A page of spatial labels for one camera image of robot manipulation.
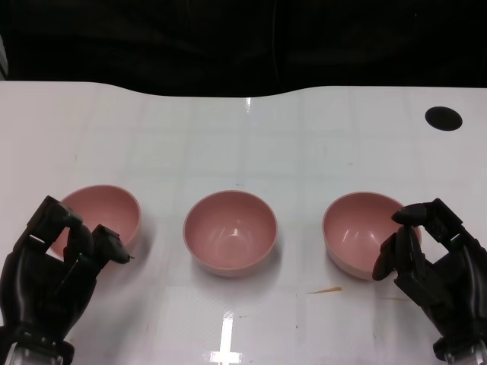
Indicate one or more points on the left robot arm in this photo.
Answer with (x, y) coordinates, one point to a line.
(34, 350)

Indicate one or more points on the black round table grommet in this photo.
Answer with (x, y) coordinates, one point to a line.
(443, 118)

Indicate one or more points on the pink bowl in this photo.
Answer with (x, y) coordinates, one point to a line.
(110, 211)
(230, 232)
(354, 232)

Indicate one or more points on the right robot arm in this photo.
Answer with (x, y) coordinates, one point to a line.
(464, 351)

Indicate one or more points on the black backdrop curtain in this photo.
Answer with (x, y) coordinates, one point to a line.
(190, 42)

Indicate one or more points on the small orange scrap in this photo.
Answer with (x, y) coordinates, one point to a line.
(323, 291)

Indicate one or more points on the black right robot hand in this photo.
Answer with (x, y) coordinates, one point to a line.
(452, 285)

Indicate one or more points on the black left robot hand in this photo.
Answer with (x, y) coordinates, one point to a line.
(42, 289)

